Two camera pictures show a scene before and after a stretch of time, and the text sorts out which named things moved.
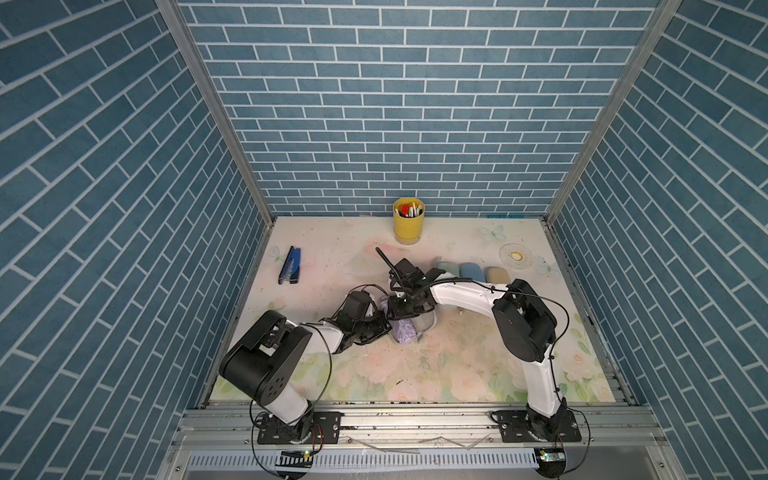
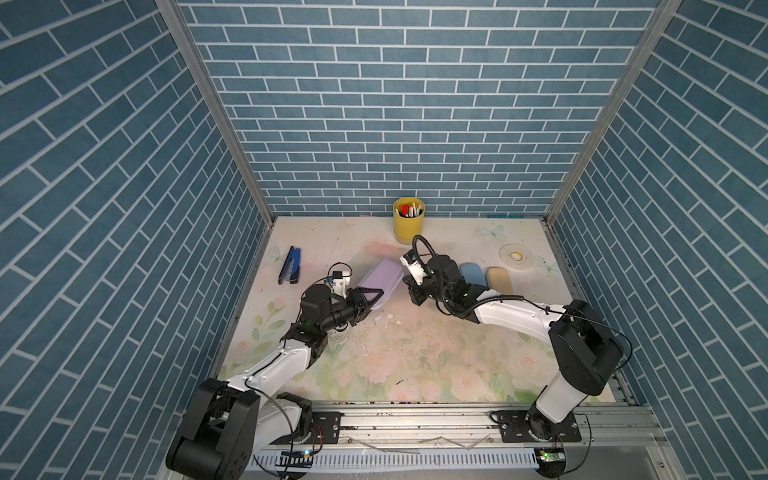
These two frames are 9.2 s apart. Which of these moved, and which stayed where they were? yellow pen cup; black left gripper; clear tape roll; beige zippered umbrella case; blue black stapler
Moved: black left gripper
Stayed: clear tape roll; yellow pen cup; beige zippered umbrella case; blue black stapler
